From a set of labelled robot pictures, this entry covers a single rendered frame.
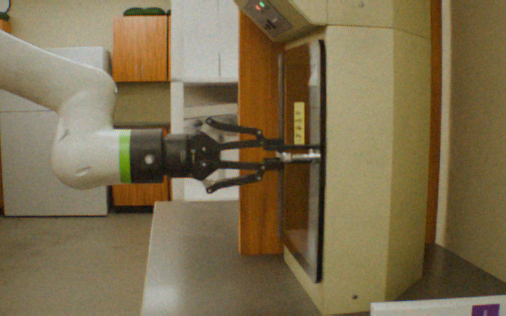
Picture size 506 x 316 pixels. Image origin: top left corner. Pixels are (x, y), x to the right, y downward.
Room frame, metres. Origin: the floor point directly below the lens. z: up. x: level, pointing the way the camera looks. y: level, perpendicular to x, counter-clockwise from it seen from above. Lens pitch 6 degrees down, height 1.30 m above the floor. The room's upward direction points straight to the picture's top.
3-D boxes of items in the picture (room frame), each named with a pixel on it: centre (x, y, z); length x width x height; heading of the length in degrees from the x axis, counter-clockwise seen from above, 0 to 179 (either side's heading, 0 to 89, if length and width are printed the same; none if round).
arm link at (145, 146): (0.89, 0.18, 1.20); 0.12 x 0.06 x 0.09; 9
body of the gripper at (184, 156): (0.91, 0.10, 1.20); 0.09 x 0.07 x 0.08; 99
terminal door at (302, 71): (0.99, -0.08, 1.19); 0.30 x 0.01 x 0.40; 9
